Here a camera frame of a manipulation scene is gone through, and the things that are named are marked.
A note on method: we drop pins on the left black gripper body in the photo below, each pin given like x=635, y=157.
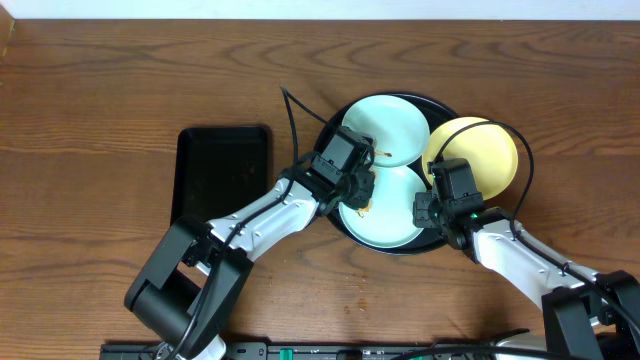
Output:
x=360, y=187

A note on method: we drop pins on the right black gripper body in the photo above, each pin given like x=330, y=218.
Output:
x=430, y=213

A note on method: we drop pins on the green yellow sponge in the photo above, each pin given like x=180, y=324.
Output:
x=362, y=211

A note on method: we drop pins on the yellow plate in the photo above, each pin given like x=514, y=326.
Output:
x=489, y=149

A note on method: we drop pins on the light blue plate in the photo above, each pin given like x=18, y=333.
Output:
x=389, y=222
x=399, y=130

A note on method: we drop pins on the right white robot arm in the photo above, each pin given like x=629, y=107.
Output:
x=586, y=313

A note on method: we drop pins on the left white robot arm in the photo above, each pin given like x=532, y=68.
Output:
x=188, y=287

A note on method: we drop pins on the black rectangular tray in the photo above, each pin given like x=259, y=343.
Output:
x=220, y=170

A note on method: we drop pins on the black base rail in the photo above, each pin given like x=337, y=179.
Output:
x=263, y=351

